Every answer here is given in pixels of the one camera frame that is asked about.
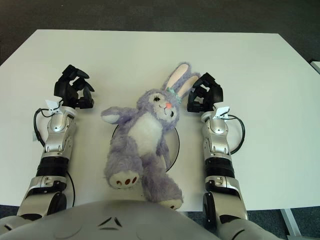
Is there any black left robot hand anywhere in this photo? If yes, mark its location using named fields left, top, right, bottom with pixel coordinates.
left=53, top=64, right=96, bottom=110

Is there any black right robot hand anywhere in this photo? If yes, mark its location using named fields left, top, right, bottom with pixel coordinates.
left=186, top=72, right=224, bottom=113

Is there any purple plush bunny doll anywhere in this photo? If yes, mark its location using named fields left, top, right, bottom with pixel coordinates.
left=100, top=61, right=202, bottom=210

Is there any white plate with black rim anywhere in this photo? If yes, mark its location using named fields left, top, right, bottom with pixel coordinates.
left=110, top=123, right=181, bottom=173

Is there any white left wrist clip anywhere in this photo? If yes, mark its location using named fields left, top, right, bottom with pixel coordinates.
left=44, top=98, right=63, bottom=113

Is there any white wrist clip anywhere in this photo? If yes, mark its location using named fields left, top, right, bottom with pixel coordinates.
left=214, top=105, right=231, bottom=121
left=44, top=98, right=63, bottom=113

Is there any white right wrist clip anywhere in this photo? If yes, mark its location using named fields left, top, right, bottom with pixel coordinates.
left=214, top=105, right=231, bottom=121

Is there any neighbouring white table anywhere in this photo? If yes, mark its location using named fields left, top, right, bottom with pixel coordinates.
left=309, top=58, right=320, bottom=73

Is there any grey robot torso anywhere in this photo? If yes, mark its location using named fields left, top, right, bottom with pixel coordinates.
left=0, top=199, right=222, bottom=240

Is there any grey metal table leg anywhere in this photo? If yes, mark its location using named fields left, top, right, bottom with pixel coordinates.
left=279, top=207, right=305, bottom=237

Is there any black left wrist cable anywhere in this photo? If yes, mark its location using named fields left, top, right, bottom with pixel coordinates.
left=32, top=101, right=65, bottom=148

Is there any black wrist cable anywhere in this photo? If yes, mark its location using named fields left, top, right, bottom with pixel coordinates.
left=224, top=113, right=245, bottom=155
left=32, top=101, right=65, bottom=148

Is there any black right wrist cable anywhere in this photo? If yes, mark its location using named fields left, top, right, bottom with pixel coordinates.
left=224, top=113, right=245, bottom=155

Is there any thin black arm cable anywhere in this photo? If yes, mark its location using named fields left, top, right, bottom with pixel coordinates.
left=66, top=169, right=75, bottom=207

